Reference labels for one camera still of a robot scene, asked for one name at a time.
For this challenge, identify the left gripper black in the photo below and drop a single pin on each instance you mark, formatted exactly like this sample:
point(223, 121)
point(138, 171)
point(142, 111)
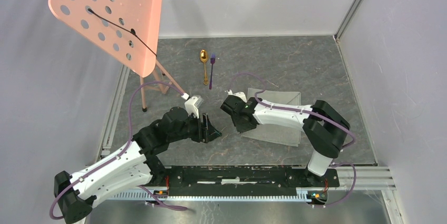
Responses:
point(206, 132)

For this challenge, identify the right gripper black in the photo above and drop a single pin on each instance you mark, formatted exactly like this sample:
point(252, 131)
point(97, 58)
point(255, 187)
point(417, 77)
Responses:
point(240, 128)

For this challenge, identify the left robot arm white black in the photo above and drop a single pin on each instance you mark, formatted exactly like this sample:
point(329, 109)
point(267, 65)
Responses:
point(134, 164)

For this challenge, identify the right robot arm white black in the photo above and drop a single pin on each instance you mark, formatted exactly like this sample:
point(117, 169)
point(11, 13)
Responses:
point(324, 127)

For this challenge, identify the purple fork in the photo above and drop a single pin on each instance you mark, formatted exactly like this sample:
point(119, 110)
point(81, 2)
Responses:
point(212, 62)

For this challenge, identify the gold spoon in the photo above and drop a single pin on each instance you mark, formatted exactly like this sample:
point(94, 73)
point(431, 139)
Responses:
point(204, 59)

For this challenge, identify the pink perforated music stand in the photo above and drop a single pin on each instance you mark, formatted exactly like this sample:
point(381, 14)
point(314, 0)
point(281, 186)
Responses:
point(128, 30)

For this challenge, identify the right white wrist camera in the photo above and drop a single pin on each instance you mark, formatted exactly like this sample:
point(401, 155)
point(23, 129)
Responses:
point(240, 95)

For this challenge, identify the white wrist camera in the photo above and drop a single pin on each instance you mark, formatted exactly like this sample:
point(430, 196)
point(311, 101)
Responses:
point(192, 104)
point(240, 95)

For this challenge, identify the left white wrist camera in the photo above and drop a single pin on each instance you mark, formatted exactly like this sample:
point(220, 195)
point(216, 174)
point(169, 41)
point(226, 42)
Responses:
point(192, 104)

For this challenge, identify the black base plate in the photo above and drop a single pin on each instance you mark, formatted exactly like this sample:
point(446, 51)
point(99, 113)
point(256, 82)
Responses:
point(242, 180)

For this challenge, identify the aluminium frame rail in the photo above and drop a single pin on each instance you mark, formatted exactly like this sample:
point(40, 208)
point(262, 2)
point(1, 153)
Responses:
point(360, 178)

